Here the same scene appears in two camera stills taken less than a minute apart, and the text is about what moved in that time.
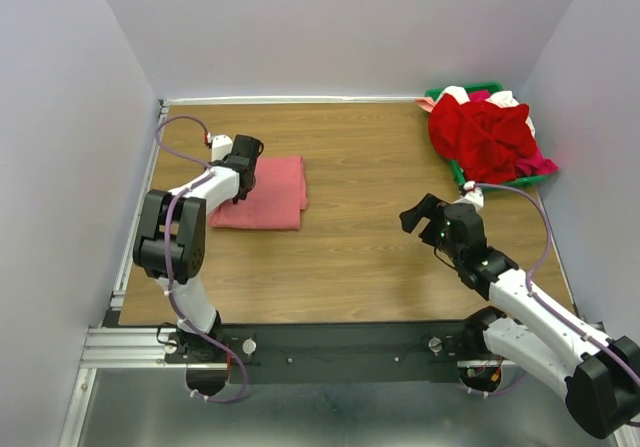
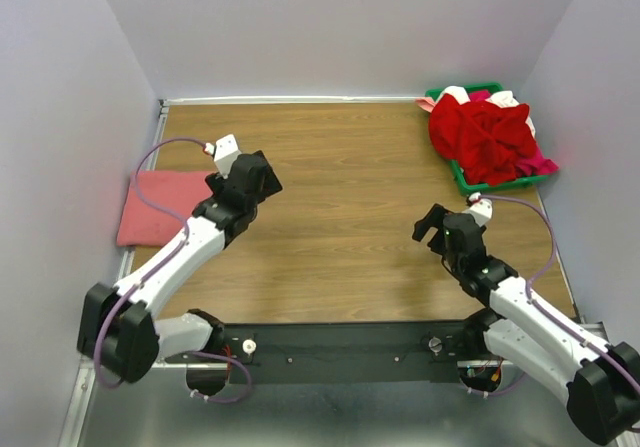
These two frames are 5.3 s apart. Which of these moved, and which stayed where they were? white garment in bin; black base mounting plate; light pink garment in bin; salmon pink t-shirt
Moved: salmon pink t-shirt
Stayed: light pink garment in bin; white garment in bin; black base mounting plate
